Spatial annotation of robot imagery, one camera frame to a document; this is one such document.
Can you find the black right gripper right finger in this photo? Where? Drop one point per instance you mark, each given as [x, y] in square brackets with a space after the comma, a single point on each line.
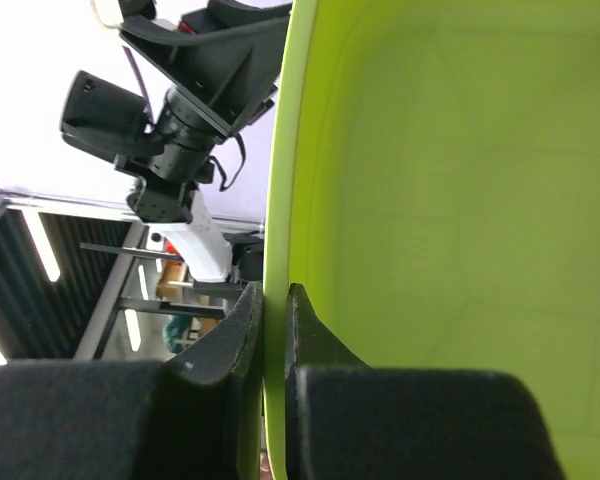
[347, 420]

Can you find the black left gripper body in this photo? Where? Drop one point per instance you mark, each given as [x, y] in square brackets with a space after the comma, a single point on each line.
[181, 123]

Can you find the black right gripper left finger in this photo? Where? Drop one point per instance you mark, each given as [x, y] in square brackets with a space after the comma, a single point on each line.
[195, 416]

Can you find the lime green plastic basin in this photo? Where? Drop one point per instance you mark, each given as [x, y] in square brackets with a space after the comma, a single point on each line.
[435, 187]

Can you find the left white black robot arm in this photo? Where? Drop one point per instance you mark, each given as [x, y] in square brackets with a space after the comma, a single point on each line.
[115, 125]

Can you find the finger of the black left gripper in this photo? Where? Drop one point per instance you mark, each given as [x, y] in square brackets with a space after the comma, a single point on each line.
[227, 75]
[224, 14]

